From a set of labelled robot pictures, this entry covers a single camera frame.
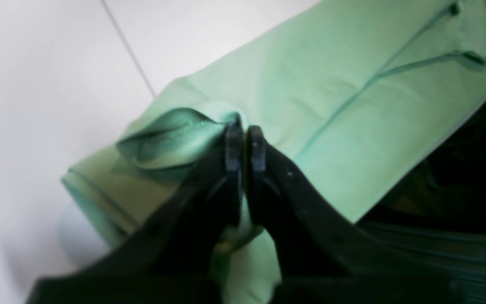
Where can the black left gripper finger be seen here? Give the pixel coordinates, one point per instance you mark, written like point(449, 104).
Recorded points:
point(167, 261)

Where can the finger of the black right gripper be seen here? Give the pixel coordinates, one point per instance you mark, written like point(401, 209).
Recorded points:
point(323, 258)

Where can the light green T-shirt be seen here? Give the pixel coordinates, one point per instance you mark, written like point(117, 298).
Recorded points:
point(380, 103)

